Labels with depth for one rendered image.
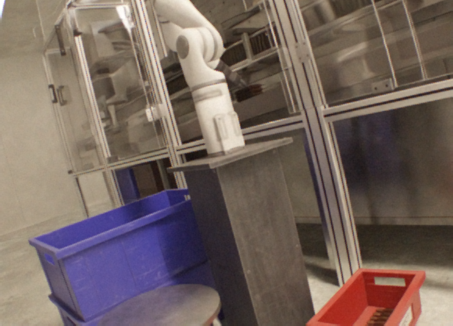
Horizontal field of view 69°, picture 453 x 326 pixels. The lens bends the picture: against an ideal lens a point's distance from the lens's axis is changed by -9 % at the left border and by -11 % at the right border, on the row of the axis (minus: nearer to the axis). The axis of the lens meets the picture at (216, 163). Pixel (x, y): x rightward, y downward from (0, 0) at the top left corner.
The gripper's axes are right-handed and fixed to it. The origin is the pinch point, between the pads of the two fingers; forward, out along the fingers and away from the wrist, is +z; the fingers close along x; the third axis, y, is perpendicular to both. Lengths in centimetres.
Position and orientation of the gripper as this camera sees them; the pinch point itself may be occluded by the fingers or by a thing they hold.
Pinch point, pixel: (247, 88)
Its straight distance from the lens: 148.6
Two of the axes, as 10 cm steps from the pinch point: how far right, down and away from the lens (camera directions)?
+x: 6.0, -1.4, -7.9
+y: -3.3, 8.6, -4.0
